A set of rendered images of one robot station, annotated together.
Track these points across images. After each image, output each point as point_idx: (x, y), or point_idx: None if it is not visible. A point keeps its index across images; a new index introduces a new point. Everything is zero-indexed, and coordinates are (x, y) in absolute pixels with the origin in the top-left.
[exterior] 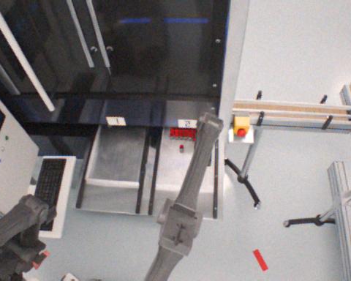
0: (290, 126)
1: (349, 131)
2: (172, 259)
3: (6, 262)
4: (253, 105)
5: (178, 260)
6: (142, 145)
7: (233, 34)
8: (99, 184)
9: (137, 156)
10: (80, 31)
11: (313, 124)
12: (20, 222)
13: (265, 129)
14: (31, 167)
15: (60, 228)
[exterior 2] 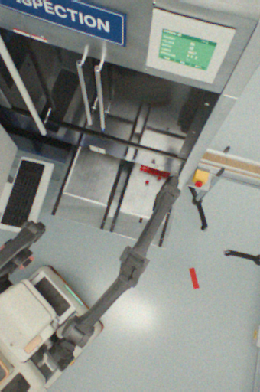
0: (247, 183)
1: None
2: (125, 287)
3: (5, 267)
4: (218, 157)
5: (128, 289)
6: (115, 171)
7: (206, 132)
8: (74, 198)
9: (109, 181)
10: (87, 106)
11: None
12: (25, 244)
13: (223, 178)
14: (10, 167)
15: None
